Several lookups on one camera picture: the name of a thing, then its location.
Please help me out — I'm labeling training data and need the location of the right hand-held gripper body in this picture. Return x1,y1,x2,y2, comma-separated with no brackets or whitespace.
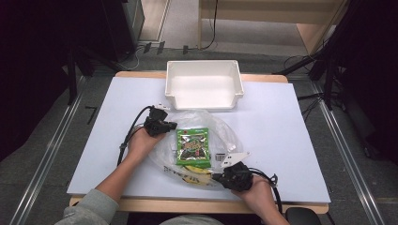
219,151,254,193

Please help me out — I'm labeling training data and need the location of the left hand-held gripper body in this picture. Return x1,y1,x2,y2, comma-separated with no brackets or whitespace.
143,102,172,138

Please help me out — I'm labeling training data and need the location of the green snack packet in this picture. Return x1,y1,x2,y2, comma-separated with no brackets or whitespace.
175,127,213,170

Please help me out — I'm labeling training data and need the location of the white smiley plastic bag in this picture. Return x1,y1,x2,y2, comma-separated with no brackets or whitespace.
147,109,245,189

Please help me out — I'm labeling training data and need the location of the person's left hand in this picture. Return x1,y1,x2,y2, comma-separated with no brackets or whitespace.
127,127,166,162

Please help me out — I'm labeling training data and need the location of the person's right hand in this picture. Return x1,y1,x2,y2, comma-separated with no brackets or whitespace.
232,175,277,216

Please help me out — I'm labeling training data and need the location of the wooden table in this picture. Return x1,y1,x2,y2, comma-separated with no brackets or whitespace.
69,70,329,216

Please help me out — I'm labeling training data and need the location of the white plastic bin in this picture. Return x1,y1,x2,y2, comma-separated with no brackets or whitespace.
164,59,245,112

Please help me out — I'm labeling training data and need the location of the person's gray top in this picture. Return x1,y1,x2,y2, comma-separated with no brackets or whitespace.
159,215,225,225

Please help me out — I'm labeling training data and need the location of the white table board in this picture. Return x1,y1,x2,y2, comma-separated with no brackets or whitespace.
66,76,332,204

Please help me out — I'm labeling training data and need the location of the black chair armrest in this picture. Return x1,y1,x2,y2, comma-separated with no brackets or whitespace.
284,206,324,225

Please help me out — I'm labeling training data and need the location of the black metal stand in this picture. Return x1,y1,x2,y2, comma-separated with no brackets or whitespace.
66,43,96,106

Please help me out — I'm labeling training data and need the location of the black cabinet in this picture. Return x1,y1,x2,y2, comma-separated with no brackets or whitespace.
100,0,145,63

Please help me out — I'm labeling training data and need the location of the black curtain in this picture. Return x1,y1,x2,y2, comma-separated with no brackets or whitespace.
0,0,74,162
327,0,398,165

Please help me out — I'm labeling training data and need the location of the light wooden desk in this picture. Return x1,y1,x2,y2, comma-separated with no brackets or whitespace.
197,0,349,56

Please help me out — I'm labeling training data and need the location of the black tripod stand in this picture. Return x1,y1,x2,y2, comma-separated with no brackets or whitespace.
273,43,346,111

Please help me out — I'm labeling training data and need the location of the left hand-held gripper black cable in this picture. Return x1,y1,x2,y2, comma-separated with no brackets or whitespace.
116,105,155,167

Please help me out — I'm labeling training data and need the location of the hand-held gripper black cable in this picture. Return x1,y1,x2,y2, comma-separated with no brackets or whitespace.
248,167,284,216
116,105,155,167

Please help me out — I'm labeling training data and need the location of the right hand-held gripper black cable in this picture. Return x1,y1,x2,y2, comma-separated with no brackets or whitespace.
248,167,284,216

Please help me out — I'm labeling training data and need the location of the white floor cable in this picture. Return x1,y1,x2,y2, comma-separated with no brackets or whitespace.
119,46,141,70

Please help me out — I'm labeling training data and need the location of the black floor cable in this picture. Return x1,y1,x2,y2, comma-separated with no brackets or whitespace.
296,92,328,115

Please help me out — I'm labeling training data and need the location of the hanging black cable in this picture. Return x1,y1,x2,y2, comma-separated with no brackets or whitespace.
201,0,220,52

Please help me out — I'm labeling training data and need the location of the metal floor rail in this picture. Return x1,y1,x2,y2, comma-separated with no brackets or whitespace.
8,76,86,225
309,82,387,225

